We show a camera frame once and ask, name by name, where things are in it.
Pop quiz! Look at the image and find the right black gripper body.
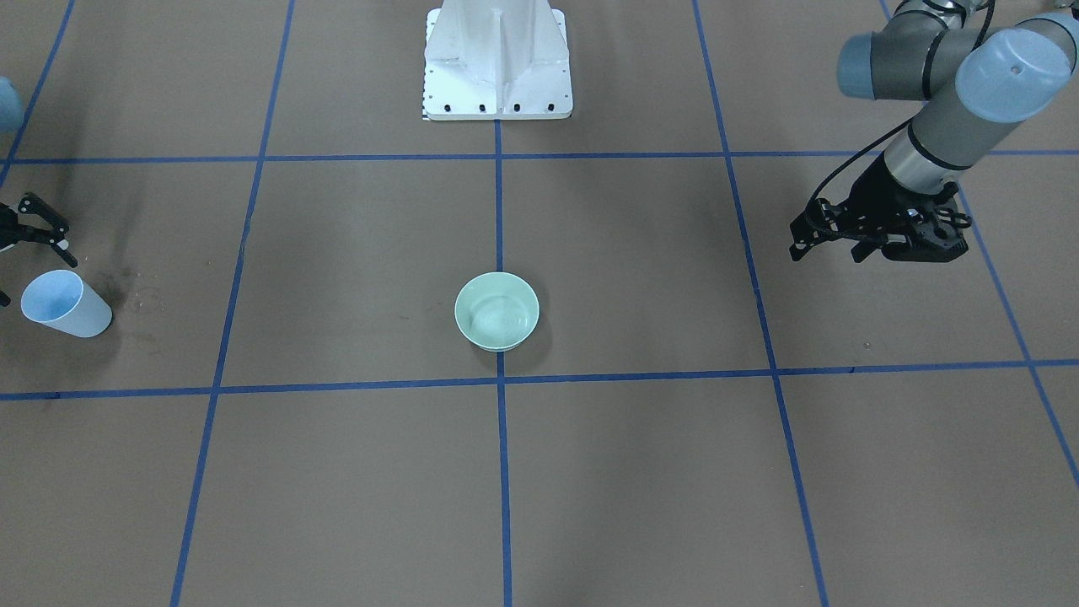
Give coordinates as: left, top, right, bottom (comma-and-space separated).
0, 204, 22, 252

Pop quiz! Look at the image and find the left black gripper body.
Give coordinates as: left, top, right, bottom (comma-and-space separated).
843, 155, 958, 232

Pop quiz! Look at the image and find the light blue plastic cup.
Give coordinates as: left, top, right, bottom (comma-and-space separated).
21, 270, 113, 337

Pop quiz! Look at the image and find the light green bowl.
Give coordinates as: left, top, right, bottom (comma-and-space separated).
454, 271, 540, 353

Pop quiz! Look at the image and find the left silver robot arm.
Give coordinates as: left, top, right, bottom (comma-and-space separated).
789, 1, 1078, 264

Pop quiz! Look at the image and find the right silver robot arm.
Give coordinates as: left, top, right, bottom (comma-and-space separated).
1, 77, 78, 268

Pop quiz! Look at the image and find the white central pedestal column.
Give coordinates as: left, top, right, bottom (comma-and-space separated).
421, 1, 574, 121

